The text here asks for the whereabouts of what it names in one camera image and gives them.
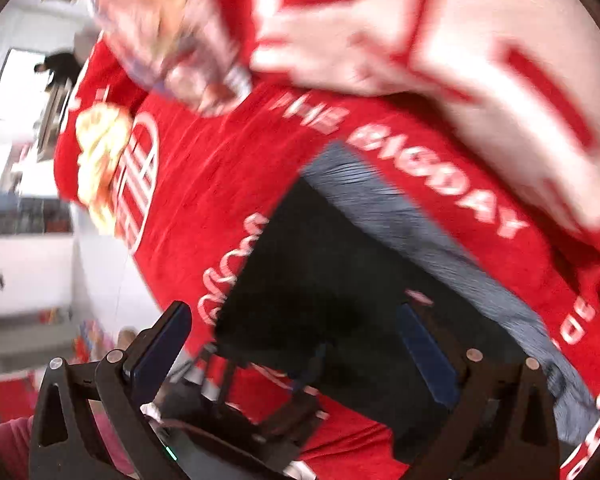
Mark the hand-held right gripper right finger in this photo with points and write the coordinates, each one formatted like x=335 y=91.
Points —
x=427 y=355

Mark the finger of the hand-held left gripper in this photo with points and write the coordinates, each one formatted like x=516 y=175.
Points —
x=305 y=400
x=219 y=375

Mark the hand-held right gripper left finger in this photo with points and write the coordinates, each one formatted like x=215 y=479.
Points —
x=155 y=350

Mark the black pants with grey stripes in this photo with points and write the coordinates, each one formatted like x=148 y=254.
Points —
x=330 y=270

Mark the person's left forearm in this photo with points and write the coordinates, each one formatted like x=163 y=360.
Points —
x=5 y=445

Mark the white cabinet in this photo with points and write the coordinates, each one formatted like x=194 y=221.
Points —
x=25 y=270

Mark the red printed sofa cover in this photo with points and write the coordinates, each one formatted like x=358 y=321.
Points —
x=205 y=185

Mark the printed picture cushion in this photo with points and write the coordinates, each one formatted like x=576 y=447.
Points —
x=155 y=25

